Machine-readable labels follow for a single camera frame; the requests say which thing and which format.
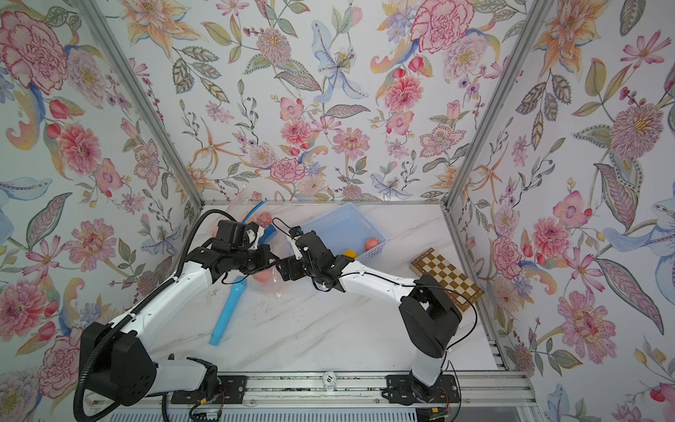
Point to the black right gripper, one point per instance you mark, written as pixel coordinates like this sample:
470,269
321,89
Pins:
289,265

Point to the wooden chessboard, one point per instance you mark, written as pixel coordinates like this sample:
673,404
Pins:
462,290

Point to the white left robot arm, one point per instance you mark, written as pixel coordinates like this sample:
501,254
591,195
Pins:
116,364

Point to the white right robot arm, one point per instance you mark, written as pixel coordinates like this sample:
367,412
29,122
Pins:
429,315

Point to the clear pink bag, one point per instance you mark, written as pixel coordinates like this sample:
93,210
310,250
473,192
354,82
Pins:
268,282

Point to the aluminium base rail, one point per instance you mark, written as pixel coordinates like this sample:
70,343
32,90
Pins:
345,396

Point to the clear blue-zipper zip bag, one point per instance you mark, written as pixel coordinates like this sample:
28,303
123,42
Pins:
264,220

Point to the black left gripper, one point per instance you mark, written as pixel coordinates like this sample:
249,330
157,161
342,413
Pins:
265,252

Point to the clear pink-zipper zip bag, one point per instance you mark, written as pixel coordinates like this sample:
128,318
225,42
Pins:
237,207

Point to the pink peach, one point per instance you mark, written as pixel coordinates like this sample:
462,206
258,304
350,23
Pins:
264,277

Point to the light blue perforated basket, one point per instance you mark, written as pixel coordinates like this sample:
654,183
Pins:
346,228

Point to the aluminium left corner post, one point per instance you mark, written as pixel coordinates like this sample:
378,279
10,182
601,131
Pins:
103,34

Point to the blue toy microphone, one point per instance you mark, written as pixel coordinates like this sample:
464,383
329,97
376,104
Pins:
238,288

